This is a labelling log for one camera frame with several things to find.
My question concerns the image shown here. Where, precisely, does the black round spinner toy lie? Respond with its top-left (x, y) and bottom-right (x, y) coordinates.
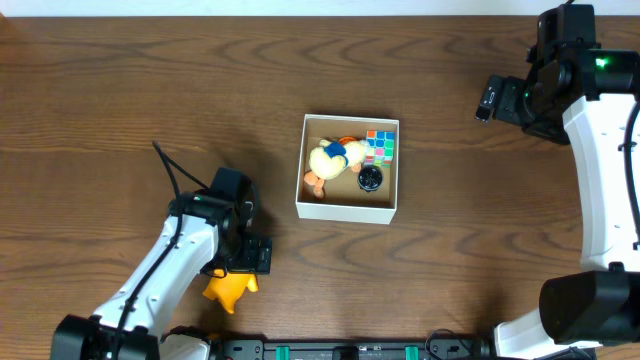
top-left (357, 165), bottom-right (384, 193)

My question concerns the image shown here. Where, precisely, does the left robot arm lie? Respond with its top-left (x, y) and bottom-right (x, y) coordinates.
top-left (51, 168), bottom-right (272, 359)

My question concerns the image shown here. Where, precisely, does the colourful puzzle cube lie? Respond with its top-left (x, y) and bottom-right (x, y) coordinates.
top-left (364, 130), bottom-right (396, 168)

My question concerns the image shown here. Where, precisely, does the white cardboard box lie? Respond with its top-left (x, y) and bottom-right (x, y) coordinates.
top-left (295, 114), bottom-right (400, 225)

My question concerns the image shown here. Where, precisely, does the orange rubber penguin toy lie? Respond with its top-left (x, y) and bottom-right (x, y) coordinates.
top-left (203, 269), bottom-right (259, 314)

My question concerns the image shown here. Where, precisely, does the plush yellow duck toy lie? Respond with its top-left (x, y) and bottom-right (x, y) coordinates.
top-left (304, 139), bottom-right (369, 199)

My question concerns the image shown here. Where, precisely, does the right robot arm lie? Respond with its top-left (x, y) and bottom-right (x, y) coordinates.
top-left (476, 2), bottom-right (639, 359)

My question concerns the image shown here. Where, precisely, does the orange round spinner toy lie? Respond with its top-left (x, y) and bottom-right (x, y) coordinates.
top-left (338, 136), bottom-right (357, 146)

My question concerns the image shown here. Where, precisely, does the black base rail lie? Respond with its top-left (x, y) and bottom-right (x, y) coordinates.
top-left (164, 327), bottom-right (496, 360)

